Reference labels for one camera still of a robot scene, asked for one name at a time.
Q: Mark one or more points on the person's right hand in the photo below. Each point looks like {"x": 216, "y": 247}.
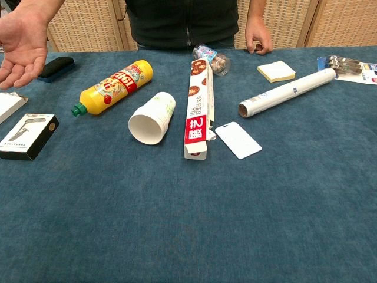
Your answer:
{"x": 22, "y": 44}

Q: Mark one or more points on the person's left hand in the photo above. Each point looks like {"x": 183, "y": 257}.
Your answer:
{"x": 259, "y": 34}

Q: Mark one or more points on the person's right forearm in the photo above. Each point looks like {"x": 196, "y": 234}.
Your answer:
{"x": 44, "y": 9}

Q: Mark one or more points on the person's left forearm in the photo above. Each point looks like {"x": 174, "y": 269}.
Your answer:
{"x": 259, "y": 9}

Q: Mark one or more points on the person's black jacket torso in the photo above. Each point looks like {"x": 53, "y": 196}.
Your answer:
{"x": 182, "y": 20}

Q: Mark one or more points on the pale yellow sticky note pad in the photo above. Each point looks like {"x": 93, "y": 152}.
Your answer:
{"x": 277, "y": 70}

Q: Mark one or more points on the black board eraser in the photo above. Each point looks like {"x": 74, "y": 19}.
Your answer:
{"x": 57, "y": 68}

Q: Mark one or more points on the clear plastic snack jar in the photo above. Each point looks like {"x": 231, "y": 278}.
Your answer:
{"x": 219, "y": 63}

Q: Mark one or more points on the flat white cardboard box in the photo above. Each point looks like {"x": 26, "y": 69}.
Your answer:
{"x": 9, "y": 104}

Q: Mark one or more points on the woven wicker folding screen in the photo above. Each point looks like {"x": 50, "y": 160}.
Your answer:
{"x": 85, "y": 23}

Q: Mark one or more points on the black white tool box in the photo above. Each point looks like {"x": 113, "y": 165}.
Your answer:
{"x": 29, "y": 135}

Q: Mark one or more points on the long red white paper box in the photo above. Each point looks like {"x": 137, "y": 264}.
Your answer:
{"x": 197, "y": 112}

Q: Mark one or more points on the binder clips blister pack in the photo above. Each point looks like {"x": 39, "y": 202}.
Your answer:
{"x": 356, "y": 69}

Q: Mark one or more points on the yellow squeeze bottle green cap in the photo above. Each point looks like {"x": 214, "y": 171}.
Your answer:
{"x": 117, "y": 87}

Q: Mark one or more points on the white plastic card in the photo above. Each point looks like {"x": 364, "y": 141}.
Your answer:
{"x": 238, "y": 140}

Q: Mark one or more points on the white paper cup stack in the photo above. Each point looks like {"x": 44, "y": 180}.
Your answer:
{"x": 153, "y": 118}

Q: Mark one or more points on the blue table cloth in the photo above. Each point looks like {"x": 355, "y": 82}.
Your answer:
{"x": 188, "y": 212}

